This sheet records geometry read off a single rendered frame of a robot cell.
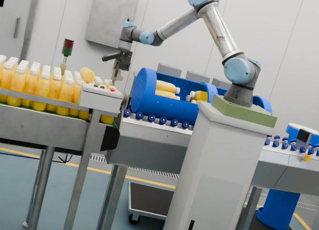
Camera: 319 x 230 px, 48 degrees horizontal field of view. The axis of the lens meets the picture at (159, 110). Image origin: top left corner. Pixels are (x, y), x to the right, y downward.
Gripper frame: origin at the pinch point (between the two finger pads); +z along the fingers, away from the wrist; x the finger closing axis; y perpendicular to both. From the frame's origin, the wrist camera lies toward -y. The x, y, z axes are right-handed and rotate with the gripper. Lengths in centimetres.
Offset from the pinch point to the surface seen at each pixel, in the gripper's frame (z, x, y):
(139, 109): 11.2, -8.0, 17.9
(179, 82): -7.9, 11.9, 44.7
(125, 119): 18.5, -8.9, 11.0
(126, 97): 7.2, -1.0, 10.7
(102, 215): 89, 7, 16
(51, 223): 111, 28, -12
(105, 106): 8.6, -31.4, -6.2
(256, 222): 96, 36, 158
